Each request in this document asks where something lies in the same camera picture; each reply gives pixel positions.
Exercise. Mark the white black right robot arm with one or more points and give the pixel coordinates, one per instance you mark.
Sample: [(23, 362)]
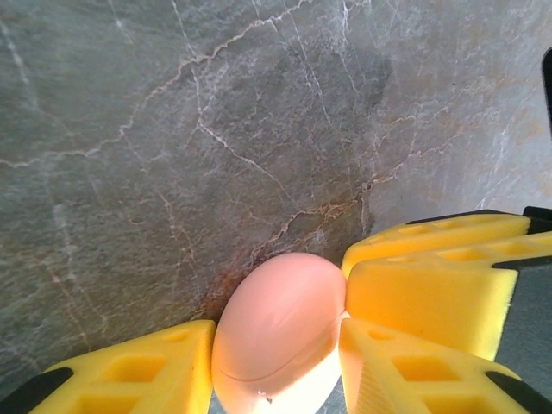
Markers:
[(547, 95)]

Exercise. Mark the pink earbud charging case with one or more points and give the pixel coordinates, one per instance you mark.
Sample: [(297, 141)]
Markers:
[(276, 328)]

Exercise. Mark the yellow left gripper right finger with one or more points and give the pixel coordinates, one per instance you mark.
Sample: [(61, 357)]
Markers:
[(366, 379)]

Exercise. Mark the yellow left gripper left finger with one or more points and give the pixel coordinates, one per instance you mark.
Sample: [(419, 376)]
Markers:
[(185, 366)]

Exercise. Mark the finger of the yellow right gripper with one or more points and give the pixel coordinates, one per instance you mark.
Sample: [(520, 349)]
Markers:
[(388, 246), (422, 297)]

